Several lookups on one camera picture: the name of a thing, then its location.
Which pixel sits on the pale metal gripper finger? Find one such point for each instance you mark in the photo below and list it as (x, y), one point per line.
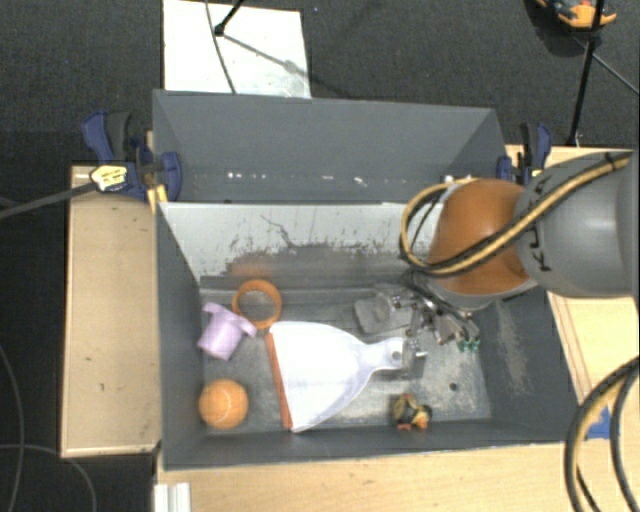
(375, 312)
(414, 357)

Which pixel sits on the black and orange toy duck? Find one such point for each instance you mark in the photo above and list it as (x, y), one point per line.
(410, 412)

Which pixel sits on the white dustpan with orange edge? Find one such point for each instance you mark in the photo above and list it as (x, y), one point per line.
(315, 365)

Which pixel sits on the lilac plastic cup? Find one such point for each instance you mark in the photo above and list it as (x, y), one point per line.
(220, 335)

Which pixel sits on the grey metal bin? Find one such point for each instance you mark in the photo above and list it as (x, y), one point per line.
(320, 145)

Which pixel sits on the orange ball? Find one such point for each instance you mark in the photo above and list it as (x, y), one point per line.
(223, 404)

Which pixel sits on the pale wood board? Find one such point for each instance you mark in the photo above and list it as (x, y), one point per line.
(110, 320)

